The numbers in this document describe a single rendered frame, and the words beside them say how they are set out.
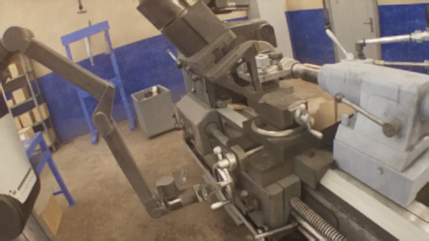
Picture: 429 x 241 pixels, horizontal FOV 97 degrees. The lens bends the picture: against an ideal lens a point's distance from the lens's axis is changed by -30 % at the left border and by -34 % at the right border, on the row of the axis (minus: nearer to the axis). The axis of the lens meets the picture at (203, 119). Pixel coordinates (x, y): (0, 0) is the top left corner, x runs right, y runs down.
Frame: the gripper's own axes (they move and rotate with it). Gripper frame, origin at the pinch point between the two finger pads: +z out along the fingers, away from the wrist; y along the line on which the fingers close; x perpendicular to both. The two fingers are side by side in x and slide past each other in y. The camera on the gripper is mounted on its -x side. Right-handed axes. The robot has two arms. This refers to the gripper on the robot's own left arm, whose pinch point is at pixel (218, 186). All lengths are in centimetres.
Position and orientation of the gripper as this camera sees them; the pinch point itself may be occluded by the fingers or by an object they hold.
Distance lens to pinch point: 97.5
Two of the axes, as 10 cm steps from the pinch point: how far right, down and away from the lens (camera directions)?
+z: 9.2, -3.1, 2.3
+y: -1.4, 3.0, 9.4
